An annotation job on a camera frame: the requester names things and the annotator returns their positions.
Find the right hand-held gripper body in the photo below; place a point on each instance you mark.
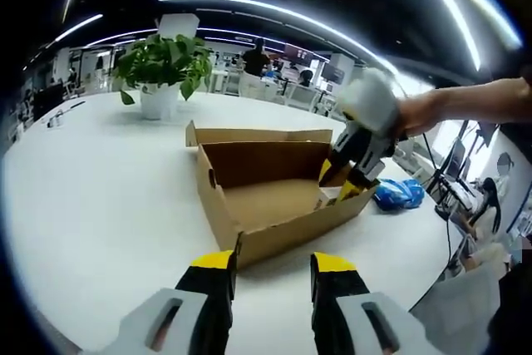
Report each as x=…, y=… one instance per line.
x=370, y=101

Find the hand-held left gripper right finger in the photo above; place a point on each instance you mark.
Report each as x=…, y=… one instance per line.
x=336, y=288

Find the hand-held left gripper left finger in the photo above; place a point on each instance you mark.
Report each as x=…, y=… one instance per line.
x=212, y=288

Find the blue soft wipes packet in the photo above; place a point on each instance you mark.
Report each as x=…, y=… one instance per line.
x=399, y=195

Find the white tube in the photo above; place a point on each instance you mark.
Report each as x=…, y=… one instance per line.
x=331, y=195

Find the brown cardboard shoe box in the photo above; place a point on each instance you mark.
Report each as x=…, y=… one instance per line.
x=266, y=230

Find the person's right hand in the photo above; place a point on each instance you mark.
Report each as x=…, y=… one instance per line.
x=420, y=111

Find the dark computer monitor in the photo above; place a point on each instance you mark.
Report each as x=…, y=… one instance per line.
x=333, y=74

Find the white mesh office chair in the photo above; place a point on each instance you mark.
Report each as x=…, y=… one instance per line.
x=301, y=97

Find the black equipment stand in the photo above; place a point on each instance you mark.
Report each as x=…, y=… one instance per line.
x=449, y=168

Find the large black screen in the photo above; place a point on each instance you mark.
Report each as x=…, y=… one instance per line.
x=488, y=134

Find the grey mesh office chair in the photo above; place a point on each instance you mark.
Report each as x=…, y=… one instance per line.
x=457, y=309

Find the white ceiling light strip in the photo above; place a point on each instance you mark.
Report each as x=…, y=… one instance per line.
x=270, y=8
x=449, y=1

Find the blue display board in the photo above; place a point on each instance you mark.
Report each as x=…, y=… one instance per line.
x=521, y=224

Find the person's dark shirt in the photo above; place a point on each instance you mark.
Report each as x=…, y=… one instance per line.
x=513, y=313

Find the green plant in white pot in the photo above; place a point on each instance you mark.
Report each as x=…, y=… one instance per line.
x=162, y=60

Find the white square pillar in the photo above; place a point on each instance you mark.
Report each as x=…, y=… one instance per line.
x=178, y=26

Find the black pen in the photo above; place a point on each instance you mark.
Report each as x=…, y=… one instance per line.
x=77, y=104

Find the small white desk object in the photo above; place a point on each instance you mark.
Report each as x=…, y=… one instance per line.
x=56, y=121

